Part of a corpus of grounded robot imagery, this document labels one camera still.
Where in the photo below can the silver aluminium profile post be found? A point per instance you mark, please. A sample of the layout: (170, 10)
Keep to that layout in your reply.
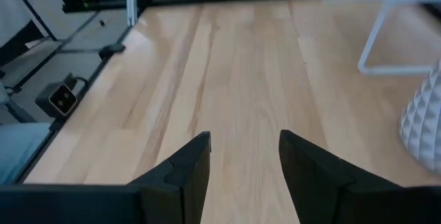
(131, 0)

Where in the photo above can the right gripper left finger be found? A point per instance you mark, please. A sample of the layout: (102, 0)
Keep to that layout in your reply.
(182, 182)

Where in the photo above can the light blue fabric object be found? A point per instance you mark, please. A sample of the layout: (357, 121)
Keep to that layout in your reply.
(20, 148)

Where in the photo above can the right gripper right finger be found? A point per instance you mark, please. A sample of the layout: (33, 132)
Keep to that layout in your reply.
(317, 189)

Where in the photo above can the black table-level camera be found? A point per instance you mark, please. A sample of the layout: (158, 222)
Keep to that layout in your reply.
(60, 100)

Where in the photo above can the succulent in white faceted pot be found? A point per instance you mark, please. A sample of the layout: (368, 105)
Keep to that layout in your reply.
(423, 124)

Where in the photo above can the small black frame clip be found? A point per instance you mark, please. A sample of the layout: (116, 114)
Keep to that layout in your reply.
(112, 50)

